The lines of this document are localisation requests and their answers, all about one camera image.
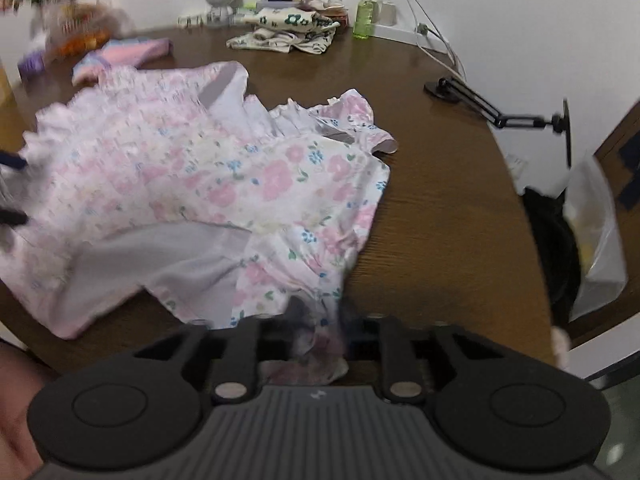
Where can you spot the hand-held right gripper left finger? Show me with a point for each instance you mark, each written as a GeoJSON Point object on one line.
{"type": "Point", "coordinates": [295, 327]}

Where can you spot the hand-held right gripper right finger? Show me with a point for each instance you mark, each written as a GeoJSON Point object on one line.
{"type": "Point", "coordinates": [350, 330]}

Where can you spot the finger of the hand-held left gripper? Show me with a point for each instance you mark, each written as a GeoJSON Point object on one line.
{"type": "Point", "coordinates": [12, 160]}
{"type": "Point", "coordinates": [12, 217]}

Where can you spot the pink floral dress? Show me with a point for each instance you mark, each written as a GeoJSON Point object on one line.
{"type": "Point", "coordinates": [200, 170]}

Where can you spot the purple tissue pack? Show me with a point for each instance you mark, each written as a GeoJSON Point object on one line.
{"type": "Point", "coordinates": [35, 64]}

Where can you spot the plastic bag of snacks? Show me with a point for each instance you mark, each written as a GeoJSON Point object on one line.
{"type": "Point", "coordinates": [82, 27]}

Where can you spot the pink and blue pastel garment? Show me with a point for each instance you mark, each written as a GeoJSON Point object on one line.
{"type": "Point", "coordinates": [130, 52]}

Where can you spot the person's body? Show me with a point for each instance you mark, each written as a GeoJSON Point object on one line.
{"type": "Point", "coordinates": [15, 410]}

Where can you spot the small white patterned toy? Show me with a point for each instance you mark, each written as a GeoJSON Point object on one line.
{"type": "Point", "coordinates": [192, 20]}

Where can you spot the clear plastic bag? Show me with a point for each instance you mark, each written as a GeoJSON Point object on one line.
{"type": "Point", "coordinates": [597, 240]}

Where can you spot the green and white box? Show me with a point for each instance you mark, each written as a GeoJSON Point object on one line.
{"type": "Point", "coordinates": [246, 8]}

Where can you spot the cream patterned garment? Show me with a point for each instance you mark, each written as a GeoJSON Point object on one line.
{"type": "Point", "coordinates": [280, 41]}

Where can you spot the white power strip with charger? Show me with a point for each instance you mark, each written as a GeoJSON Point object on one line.
{"type": "Point", "coordinates": [440, 42]}

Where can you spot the green spray bottle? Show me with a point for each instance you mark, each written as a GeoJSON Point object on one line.
{"type": "Point", "coordinates": [363, 20]}

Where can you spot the grey plug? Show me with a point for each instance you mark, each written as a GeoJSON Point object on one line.
{"type": "Point", "coordinates": [422, 27]}

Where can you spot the white charger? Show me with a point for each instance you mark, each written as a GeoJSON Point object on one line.
{"type": "Point", "coordinates": [386, 14]}

